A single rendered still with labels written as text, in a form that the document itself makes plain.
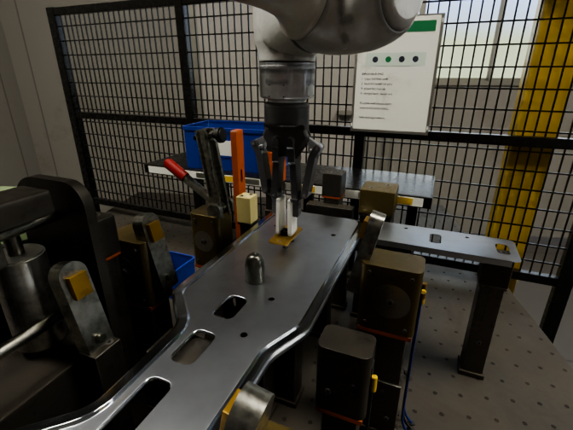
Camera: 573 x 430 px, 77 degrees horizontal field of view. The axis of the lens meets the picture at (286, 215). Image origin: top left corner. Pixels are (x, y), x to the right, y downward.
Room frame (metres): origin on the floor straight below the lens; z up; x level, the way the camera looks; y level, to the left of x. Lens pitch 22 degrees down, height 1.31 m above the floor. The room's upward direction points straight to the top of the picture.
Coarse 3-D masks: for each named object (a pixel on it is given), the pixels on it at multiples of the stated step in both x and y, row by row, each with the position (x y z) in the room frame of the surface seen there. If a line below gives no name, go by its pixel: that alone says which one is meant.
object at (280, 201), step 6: (282, 198) 0.62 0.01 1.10; (276, 204) 0.61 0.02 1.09; (282, 204) 0.62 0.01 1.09; (276, 210) 0.61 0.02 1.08; (282, 210) 0.62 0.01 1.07; (276, 216) 0.61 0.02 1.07; (282, 216) 0.62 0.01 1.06; (276, 222) 0.61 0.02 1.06; (282, 222) 0.62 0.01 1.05; (276, 228) 0.61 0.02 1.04; (282, 228) 0.62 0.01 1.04
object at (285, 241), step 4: (284, 228) 0.62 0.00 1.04; (300, 228) 0.64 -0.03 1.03; (284, 232) 0.61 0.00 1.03; (296, 232) 0.62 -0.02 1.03; (276, 236) 0.60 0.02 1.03; (280, 236) 0.60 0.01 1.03; (284, 236) 0.60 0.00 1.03; (288, 236) 0.60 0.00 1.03; (292, 236) 0.60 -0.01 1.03; (272, 240) 0.59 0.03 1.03; (276, 240) 0.59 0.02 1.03; (280, 240) 0.59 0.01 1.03; (284, 240) 0.59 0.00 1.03; (288, 240) 0.59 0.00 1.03; (276, 244) 0.58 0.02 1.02; (280, 244) 0.57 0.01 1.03; (284, 244) 0.57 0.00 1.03; (288, 244) 0.58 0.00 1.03
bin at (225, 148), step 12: (204, 120) 1.25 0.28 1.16; (216, 120) 1.26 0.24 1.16; (228, 120) 1.25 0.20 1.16; (192, 132) 1.11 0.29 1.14; (228, 132) 1.07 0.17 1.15; (252, 132) 1.05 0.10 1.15; (192, 144) 1.11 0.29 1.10; (228, 144) 1.07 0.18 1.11; (192, 156) 1.11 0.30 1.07; (228, 156) 1.07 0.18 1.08; (252, 156) 1.05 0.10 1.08; (228, 168) 1.07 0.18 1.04; (252, 168) 1.05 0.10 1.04
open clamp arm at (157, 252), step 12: (144, 216) 0.51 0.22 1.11; (156, 216) 0.53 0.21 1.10; (144, 228) 0.50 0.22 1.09; (156, 228) 0.51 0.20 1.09; (144, 240) 0.50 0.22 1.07; (156, 240) 0.50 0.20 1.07; (156, 252) 0.50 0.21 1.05; (168, 252) 0.52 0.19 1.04; (156, 264) 0.49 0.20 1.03; (168, 264) 0.51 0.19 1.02; (156, 276) 0.49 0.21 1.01; (168, 276) 0.50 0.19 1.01; (156, 288) 0.49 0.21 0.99; (168, 288) 0.50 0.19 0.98
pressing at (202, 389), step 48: (240, 240) 0.64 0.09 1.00; (336, 240) 0.65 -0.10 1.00; (192, 288) 0.47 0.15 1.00; (240, 288) 0.47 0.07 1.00; (288, 288) 0.47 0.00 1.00; (192, 336) 0.37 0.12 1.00; (288, 336) 0.37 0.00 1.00; (144, 384) 0.29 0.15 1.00; (192, 384) 0.29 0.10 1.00; (240, 384) 0.29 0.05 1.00
